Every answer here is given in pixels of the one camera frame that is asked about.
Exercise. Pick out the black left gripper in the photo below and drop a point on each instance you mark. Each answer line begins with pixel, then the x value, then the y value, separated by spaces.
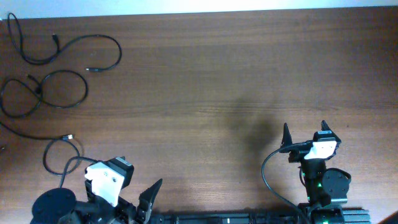
pixel 125 213

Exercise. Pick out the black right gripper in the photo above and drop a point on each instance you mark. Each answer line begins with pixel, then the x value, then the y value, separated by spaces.
pixel 286 139

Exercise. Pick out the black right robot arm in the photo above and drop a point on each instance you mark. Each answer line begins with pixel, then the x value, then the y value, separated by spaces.
pixel 326 188

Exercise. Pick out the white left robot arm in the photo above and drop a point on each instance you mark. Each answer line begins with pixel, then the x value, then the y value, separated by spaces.
pixel 60 205

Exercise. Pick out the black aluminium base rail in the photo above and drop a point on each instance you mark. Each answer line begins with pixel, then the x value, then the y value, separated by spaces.
pixel 258 218

